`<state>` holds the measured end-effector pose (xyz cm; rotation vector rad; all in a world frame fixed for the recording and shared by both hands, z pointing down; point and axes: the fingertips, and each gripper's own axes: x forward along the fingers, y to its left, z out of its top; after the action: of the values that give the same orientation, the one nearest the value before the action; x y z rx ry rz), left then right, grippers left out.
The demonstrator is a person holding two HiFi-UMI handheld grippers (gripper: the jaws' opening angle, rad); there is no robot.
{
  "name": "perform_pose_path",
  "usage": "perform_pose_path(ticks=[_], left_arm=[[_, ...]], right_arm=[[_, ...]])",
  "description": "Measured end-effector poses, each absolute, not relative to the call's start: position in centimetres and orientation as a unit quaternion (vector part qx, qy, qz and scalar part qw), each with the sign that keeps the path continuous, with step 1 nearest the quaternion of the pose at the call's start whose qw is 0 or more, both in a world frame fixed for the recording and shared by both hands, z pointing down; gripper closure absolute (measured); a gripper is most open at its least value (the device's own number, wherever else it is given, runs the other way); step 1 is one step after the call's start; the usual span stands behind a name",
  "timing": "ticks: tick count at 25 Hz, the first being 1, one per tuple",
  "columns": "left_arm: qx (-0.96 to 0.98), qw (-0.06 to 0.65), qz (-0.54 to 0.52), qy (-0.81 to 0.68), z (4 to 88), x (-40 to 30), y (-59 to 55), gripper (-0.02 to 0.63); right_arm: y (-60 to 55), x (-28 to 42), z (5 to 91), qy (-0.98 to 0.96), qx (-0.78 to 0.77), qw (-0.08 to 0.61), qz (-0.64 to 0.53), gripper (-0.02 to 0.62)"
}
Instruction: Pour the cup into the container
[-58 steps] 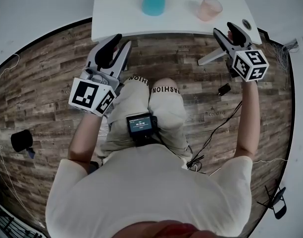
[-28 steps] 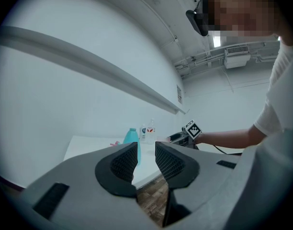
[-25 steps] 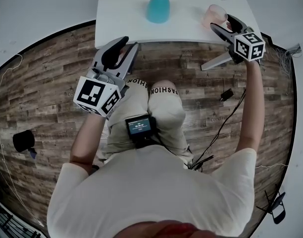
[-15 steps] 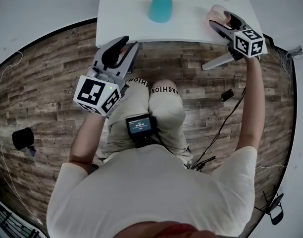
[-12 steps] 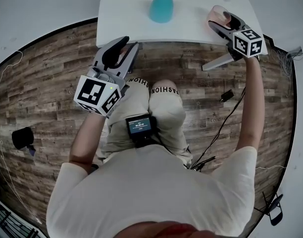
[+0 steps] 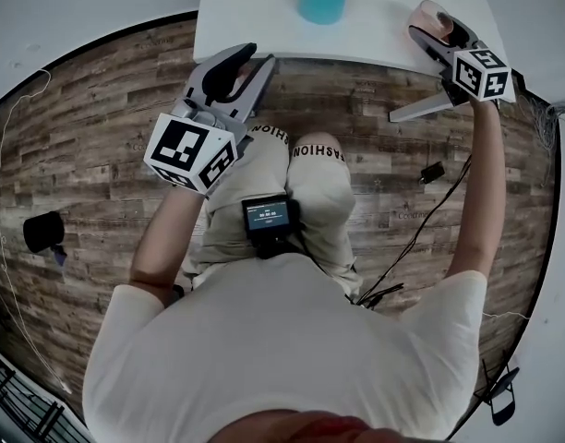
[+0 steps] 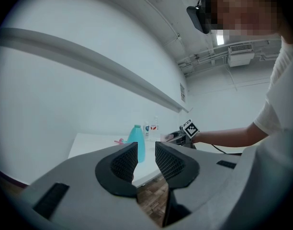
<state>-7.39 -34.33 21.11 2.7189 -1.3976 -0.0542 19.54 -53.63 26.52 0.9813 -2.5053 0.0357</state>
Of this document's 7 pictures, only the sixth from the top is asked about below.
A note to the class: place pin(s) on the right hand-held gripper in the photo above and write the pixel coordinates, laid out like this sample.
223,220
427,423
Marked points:
483,74

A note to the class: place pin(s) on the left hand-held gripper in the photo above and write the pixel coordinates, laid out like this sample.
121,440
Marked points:
181,146

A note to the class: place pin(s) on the pink plastic cup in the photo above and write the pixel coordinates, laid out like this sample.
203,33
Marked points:
425,14

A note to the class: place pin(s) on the person's left forearm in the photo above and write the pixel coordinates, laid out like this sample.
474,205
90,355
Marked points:
162,243

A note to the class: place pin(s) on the person's right forearm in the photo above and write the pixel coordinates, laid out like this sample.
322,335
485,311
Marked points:
476,192

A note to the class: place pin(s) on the white table leg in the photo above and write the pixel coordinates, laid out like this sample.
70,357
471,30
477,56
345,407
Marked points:
416,109

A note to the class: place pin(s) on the person's right leg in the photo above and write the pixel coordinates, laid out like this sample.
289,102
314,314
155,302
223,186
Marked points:
318,139

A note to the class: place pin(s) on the small black box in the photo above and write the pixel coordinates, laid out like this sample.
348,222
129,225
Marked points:
432,172

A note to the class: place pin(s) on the small black monitor screen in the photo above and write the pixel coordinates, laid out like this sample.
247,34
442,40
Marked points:
266,217

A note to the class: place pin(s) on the black round bin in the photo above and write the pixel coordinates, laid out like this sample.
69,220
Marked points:
42,231

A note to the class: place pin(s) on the blue cloth scrap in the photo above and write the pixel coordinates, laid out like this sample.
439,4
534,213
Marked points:
60,256

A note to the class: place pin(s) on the beige t-shirt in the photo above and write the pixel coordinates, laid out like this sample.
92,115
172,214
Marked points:
273,353

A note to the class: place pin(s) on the person's face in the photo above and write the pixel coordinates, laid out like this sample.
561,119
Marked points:
310,432

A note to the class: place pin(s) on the black folding chair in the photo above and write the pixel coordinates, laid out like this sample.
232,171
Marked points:
501,395

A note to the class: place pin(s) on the black metal rack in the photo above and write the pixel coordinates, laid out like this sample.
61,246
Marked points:
19,409

